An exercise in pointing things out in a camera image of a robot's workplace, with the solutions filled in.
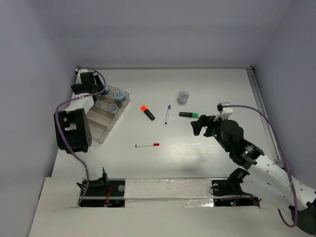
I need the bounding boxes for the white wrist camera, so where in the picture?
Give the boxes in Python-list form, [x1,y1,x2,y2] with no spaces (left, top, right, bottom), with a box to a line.
[214,102,233,121]
[75,69,88,84]

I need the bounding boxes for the red-capped white marker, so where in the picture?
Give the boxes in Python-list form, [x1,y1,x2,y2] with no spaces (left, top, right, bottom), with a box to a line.
[135,143,160,148]

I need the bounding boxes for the clear paper clip jar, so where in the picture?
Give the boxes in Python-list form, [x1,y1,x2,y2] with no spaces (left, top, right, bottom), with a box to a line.
[107,103,119,115]
[177,91,190,104]

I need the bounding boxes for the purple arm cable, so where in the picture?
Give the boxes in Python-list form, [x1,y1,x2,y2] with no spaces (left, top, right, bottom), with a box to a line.
[54,68,107,205]
[222,105,299,228]

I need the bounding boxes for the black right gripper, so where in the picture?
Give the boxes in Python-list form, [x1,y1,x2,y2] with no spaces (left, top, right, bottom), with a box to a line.
[191,113,231,152]

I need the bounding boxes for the blue-lidded cleaning gel jar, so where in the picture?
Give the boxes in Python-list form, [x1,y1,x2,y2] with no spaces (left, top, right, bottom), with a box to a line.
[102,85,110,96]

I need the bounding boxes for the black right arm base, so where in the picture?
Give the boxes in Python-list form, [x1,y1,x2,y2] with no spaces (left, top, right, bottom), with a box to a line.
[209,179,261,207]

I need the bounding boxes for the clear three-bin organizer tray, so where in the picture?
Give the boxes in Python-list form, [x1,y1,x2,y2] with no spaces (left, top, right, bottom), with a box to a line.
[86,86,130,144]

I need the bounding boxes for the metal rail on table edge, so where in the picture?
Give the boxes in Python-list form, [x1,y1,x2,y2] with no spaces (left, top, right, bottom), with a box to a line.
[246,66,285,170]

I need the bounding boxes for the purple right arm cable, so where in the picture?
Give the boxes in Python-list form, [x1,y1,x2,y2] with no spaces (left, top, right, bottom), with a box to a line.
[222,105,299,228]

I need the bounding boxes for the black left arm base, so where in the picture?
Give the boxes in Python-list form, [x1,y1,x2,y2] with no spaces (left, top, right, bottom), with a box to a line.
[77,168,125,208]

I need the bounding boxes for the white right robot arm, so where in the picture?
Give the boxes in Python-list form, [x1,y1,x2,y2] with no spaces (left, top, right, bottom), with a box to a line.
[191,115,316,236]

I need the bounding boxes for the green-capped black highlighter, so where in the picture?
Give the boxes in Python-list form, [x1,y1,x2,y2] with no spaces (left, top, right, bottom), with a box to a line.
[179,112,199,119]

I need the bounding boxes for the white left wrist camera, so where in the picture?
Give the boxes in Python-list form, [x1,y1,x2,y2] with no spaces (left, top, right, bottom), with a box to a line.
[75,69,88,84]

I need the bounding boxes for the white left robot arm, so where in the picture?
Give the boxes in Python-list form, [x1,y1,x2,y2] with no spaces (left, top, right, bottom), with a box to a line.
[53,67,107,189]

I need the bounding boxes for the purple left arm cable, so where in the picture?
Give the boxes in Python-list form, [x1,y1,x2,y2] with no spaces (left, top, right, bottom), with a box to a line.
[54,68,107,205]

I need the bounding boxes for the blue-capped white marker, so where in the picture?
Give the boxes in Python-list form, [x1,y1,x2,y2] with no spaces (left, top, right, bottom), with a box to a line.
[164,105,171,125]

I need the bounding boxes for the orange-capped black highlighter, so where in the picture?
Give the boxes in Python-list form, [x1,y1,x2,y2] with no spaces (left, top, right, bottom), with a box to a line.
[141,105,155,121]

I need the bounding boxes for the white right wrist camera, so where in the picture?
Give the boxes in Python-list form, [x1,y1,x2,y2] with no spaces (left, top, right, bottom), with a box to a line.
[214,102,233,121]

